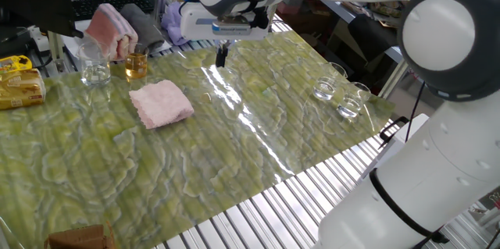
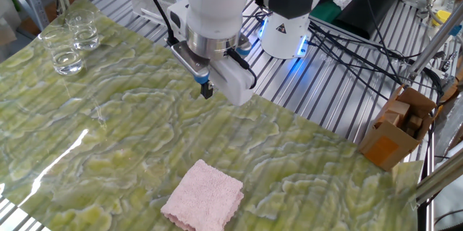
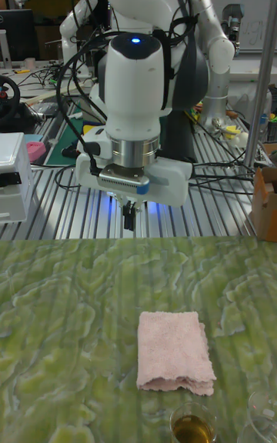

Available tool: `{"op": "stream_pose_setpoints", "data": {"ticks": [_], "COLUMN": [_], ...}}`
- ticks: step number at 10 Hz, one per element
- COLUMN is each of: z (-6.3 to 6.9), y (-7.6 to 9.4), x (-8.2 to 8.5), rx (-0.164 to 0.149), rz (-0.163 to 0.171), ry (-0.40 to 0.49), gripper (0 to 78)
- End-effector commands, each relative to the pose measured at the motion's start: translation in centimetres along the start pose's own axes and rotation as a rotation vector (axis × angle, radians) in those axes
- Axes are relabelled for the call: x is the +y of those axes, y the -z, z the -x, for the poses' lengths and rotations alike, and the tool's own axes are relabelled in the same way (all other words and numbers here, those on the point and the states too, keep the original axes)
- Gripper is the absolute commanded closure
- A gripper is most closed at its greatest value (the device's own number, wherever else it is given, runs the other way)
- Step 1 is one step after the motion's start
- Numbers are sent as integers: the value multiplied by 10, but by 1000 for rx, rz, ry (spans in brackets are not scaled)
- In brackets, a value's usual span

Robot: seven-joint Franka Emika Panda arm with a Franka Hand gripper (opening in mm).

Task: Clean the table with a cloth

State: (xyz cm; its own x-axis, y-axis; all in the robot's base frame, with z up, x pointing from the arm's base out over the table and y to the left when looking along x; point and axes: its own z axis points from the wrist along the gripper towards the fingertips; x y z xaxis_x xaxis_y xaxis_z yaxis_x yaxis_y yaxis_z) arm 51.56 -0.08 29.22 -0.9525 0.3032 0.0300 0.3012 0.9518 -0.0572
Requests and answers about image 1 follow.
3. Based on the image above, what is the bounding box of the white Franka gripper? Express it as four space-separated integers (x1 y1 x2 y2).
179 1 277 69

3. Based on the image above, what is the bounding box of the pink cloth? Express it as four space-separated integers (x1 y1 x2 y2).
128 79 195 130

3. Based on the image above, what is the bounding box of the purple cloth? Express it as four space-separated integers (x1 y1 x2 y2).
160 1 191 46

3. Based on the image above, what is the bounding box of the grey rolled towel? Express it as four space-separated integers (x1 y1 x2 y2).
120 3 166 53

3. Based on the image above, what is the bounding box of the glass beaker with amber liquid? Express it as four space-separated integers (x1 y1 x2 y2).
123 42 150 80

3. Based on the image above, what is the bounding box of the small clear glass beaker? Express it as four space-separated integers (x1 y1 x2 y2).
336 80 372 119
312 61 348 101

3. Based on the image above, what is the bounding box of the pink striped towel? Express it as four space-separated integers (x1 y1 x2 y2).
84 2 139 62

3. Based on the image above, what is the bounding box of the black keyboard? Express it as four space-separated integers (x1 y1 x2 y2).
71 0 156 22

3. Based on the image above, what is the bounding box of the glass beaker with water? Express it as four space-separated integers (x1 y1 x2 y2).
77 41 113 87

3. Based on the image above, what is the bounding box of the green marbled table mat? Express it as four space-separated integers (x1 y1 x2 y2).
0 30 395 249

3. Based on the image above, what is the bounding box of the white power strip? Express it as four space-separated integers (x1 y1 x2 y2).
26 25 50 53

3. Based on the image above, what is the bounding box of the yellow packaged box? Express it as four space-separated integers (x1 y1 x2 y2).
0 68 47 111

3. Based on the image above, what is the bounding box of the yellow snack package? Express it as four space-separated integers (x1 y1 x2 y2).
0 55 34 75

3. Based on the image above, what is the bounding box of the brown cardboard box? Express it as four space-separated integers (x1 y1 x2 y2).
43 221 116 249

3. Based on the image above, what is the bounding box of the short aluminium frame post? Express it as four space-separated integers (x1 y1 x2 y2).
46 30 68 74

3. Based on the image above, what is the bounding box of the slanted aluminium frame post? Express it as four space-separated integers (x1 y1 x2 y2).
377 59 411 100

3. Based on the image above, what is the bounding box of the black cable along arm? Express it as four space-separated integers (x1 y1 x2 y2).
404 80 427 144

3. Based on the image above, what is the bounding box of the black cable tie strap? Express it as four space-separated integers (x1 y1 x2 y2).
369 167 451 244

